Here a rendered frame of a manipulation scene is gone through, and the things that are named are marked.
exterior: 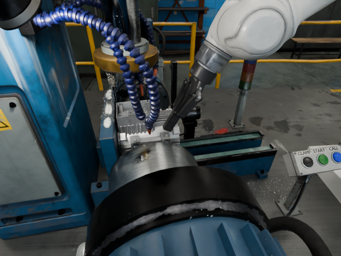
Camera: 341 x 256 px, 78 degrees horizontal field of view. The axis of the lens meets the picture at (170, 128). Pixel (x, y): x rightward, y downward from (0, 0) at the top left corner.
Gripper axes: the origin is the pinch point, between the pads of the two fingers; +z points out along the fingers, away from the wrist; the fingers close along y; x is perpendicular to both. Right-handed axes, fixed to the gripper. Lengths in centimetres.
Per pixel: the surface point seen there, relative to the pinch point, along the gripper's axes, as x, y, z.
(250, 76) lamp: 41, -33, -22
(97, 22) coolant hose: -30.1, 14.1, -19.7
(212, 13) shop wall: 184, -476, -70
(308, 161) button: 33.1, 21.3, -14.3
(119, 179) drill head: -15.1, 23.0, 7.0
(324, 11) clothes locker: 375, -394, -191
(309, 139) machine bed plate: 83, -15, -12
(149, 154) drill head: -10.4, 19.6, 0.3
